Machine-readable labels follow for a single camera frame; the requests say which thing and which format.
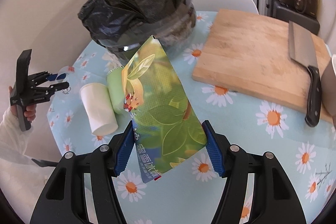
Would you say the green yellow snack packet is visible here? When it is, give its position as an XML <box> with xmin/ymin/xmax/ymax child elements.
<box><xmin>121</xmin><ymin>36</ymin><xmax>207</xmax><ymax>183</ymax></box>

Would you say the black bag lined trash bin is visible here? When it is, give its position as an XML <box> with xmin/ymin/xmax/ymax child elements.
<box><xmin>78</xmin><ymin>0</ymin><xmax>196</xmax><ymax>63</ymax></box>

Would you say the person's left hand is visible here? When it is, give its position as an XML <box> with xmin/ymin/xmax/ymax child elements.
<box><xmin>8</xmin><ymin>86</ymin><xmax>38</xmax><ymax>123</ymax></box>

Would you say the white paper cup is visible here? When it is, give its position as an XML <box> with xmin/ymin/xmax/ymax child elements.
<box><xmin>79</xmin><ymin>83</ymin><xmax>118</xmax><ymax>136</ymax></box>

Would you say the daisy print blue tablecloth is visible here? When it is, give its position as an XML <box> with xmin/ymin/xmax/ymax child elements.
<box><xmin>46</xmin><ymin>10</ymin><xmax>336</xmax><ymax>224</ymax></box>

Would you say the beige ceramic mug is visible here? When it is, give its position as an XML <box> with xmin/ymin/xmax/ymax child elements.
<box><xmin>321</xmin><ymin>54</ymin><xmax>336</xmax><ymax>118</ymax></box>

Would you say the wooden cutting board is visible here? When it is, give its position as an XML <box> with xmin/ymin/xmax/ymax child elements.
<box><xmin>191</xmin><ymin>8</ymin><xmax>334</xmax><ymax>123</ymax></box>

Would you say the black box under handbag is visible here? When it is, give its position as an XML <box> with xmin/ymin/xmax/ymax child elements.
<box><xmin>266</xmin><ymin>0</ymin><xmax>320</xmax><ymax>35</ymax></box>

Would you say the steel cleaver black handle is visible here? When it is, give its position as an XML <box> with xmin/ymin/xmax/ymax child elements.
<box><xmin>288</xmin><ymin>21</ymin><xmax>322</xmax><ymax>127</ymax></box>

